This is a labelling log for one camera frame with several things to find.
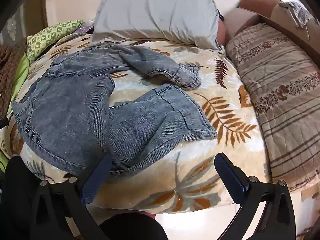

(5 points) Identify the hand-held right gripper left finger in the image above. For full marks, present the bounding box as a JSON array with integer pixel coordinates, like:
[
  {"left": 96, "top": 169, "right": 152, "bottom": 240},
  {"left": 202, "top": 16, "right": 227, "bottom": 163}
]
[{"left": 30, "top": 152, "right": 113, "bottom": 240}]

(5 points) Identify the purple patterned cloth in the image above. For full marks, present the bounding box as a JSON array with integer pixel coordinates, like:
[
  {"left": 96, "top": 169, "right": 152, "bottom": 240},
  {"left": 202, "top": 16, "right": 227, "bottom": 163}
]
[{"left": 79, "top": 20, "right": 95, "bottom": 34}]

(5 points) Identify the brown striped quilt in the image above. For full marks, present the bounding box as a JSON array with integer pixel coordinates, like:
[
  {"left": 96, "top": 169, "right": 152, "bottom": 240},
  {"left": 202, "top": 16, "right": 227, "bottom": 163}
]
[{"left": 225, "top": 23, "right": 320, "bottom": 193}]

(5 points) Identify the brown knitted cloth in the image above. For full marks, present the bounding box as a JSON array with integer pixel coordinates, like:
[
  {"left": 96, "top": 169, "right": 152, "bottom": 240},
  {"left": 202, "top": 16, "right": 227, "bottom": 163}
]
[{"left": 0, "top": 44, "right": 27, "bottom": 120}]

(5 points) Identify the grey crumpled rag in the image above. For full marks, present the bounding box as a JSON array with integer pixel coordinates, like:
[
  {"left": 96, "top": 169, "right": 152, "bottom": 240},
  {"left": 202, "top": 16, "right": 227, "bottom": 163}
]
[{"left": 278, "top": 1, "right": 313, "bottom": 40}]

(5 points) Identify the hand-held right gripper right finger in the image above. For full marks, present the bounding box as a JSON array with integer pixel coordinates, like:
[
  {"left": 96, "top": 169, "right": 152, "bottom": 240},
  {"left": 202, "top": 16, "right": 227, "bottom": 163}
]
[{"left": 214, "top": 152, "right": 297, "bottom": 240}]

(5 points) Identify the leaf print blanket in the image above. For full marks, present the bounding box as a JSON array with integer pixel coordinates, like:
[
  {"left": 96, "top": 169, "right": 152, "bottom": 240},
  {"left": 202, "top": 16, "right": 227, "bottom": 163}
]
[{"left": 0, "top": 34, "right": 272, "bottom": 214}]

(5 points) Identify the green patterned cushion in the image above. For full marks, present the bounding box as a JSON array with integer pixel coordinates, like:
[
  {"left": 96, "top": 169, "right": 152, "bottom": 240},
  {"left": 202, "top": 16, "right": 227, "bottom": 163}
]
[{"left": 26, "top": 20, "right": 85, "bottom": 63}]

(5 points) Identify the cardboard box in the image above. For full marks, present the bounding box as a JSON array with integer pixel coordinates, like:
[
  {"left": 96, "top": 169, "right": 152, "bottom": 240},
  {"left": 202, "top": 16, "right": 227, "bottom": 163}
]
[{"left": 237, "top": 0, "right": 320, "bottom": 69}]

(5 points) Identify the grey pillow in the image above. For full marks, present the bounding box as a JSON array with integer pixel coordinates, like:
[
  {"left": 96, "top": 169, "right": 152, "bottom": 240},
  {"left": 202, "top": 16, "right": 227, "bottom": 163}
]
[{"left": 90, "top": 0, "right": 227, "bottom": 52}]

